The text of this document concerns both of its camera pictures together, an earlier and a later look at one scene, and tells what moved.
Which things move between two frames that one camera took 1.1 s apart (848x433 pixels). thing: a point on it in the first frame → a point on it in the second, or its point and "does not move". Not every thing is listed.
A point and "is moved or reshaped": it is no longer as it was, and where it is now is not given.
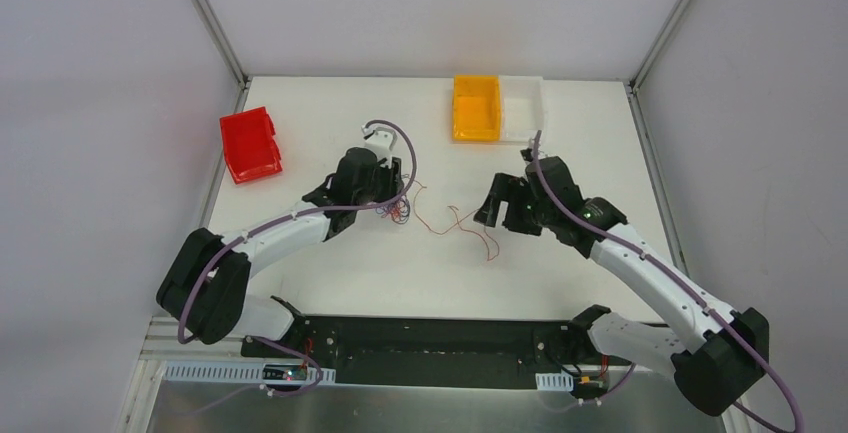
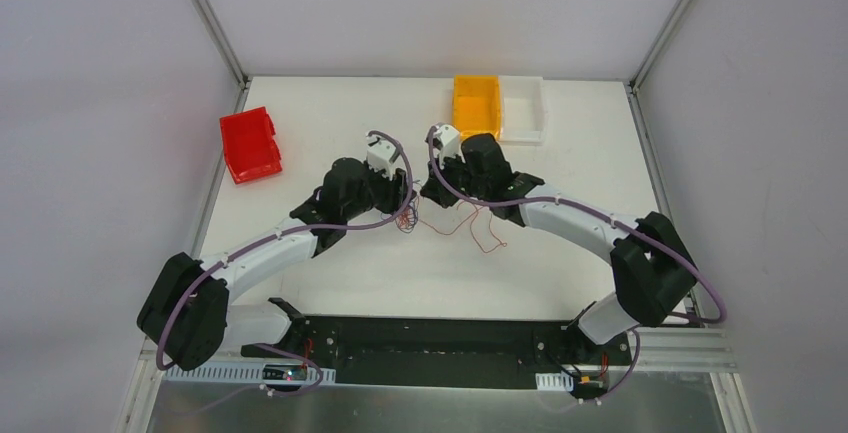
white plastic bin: (521, 108) does not move
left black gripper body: (391, 184) does not move
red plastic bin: (249, 146) does not move
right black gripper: (515, 201) → (436, 189)
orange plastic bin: (476, 107) does not move
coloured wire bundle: (399, 210) is moved or reshaped
